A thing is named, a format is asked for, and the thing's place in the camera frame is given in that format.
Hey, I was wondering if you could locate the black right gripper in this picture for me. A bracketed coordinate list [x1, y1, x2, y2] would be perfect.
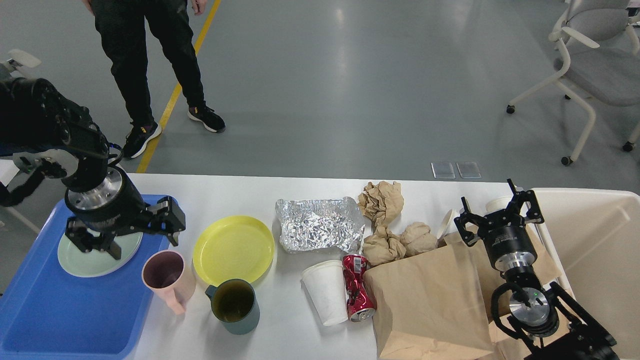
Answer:
[454, 178, 545, 272]

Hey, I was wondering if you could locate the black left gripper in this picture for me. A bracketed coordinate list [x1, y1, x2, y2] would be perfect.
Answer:
[64, 167, 186, 260]

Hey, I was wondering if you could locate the pink ribbed mug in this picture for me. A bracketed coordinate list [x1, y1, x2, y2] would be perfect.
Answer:
[141, 249, 197, 315]

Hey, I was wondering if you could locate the yellow plastic plate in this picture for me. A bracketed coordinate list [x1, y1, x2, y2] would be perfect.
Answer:
[192, 215, 275, 286]

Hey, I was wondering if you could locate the dark green mug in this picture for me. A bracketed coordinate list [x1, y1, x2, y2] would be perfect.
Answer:
[205, 278, 261, 335]

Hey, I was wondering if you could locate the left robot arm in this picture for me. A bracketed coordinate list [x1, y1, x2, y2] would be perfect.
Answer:
[0, 77, 186, 260]

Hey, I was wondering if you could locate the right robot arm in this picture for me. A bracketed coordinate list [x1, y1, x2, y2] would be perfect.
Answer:
[454, 178, 618, 360]

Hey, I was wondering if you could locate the white cup behind gripper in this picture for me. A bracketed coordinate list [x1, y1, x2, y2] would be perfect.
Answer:
[485, 196, 512, 215]

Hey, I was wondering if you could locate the white paper cup lying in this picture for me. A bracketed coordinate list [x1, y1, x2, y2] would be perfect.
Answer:
[436, 209, 459, 240]

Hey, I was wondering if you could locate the right floor socket plate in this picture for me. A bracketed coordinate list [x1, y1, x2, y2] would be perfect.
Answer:
[455, 161, 482, 179]

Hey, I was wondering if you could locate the floor socket plate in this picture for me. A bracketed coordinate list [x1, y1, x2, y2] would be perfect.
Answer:
[430, 161, 457, 180]
[455, 161, 482, 179]

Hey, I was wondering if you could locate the pale green plate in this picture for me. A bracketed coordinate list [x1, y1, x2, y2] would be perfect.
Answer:
[57, 232, 143, 278]

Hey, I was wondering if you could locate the left floor socket plate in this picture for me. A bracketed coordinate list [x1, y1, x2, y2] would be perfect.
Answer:
[430, 161, 457, 180]

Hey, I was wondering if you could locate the crumpled brown paper right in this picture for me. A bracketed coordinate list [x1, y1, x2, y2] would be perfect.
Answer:
[399, 222, 438, 258]

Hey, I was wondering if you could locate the crumpled brown paper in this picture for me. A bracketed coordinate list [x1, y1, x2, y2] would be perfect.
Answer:
[362, 225, 407, 267]
[358, 181, 404, 228]
[399, 222, 438, 258]

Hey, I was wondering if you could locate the beige plastic bin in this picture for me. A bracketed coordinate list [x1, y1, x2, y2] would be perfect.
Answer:
[535, 187, 640, 360]

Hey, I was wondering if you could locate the large brown paper bag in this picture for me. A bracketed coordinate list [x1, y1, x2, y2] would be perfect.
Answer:
[365, 242, 494, 360]

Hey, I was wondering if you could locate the blue plastic tray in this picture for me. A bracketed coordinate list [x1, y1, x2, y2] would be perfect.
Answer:
[0, 200, 170, 360]

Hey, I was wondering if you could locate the crumpled brown paper top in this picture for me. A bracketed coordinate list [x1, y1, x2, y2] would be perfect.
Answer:
[358, 181, 404, 228]

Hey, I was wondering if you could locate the crumpled brown paper left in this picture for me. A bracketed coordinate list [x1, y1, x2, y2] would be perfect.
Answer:
[362, 225, 407, 267]

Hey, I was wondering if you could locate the crushed red soda can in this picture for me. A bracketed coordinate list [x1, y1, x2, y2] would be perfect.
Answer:
[342, 254, 377, 322]

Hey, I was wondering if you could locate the crumpled aluminium foil sheet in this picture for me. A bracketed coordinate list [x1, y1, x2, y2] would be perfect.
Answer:
[275, 196, 366, 254]

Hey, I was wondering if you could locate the grey office chair left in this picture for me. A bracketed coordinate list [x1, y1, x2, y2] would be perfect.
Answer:
[0, 48, 42, 81]

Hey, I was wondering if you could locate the grey office chair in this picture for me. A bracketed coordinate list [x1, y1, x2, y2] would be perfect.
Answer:
[0, 48, 42, 81]
[506, 0, 640, 166]

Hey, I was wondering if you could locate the grey office chair right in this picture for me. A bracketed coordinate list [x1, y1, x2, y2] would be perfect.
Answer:
[506, 0, 640, 166]

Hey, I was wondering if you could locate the person in dark clothes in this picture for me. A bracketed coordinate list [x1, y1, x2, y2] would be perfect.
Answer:
[84, 0, 226, 158]

